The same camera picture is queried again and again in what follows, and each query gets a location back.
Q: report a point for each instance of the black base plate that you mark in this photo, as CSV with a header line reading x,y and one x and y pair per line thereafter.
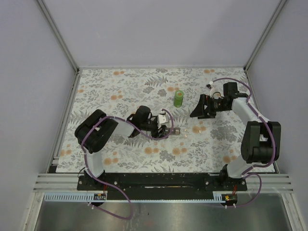
x,y
170,183

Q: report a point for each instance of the aluminium frame rail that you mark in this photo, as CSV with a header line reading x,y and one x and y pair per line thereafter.
x,y
58,182

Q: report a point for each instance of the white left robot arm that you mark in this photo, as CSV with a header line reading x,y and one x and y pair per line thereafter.
x,y
95,131

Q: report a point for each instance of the white cable duct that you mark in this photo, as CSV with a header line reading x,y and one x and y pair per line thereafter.
x,y
134,197

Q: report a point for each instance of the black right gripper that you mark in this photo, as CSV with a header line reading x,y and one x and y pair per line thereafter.
x,y
200,112

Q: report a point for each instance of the green pill bottle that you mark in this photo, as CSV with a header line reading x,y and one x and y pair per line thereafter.
x,y
178,101

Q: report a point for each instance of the right aluminium corner post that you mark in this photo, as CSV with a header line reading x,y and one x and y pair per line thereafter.
x,y
268,28

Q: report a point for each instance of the green bottle cap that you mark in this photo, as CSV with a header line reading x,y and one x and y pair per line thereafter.
x,y
179,94

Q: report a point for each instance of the left aluminium corner post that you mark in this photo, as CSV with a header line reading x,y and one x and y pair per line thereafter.
x,y
54,28

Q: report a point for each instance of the floral table mat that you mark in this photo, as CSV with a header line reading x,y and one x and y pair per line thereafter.
x,y
119,92

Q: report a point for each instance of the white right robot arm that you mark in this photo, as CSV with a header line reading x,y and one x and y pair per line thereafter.
x,y
260,145

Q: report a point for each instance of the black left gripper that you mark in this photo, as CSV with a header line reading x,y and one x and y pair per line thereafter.
x,y
161,133

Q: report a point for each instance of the aluminium corner post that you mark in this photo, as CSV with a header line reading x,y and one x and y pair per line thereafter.
x,y
268,28
54,28

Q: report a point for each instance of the grey weekly pill organizer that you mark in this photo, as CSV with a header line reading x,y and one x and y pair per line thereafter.
x,y
172,131

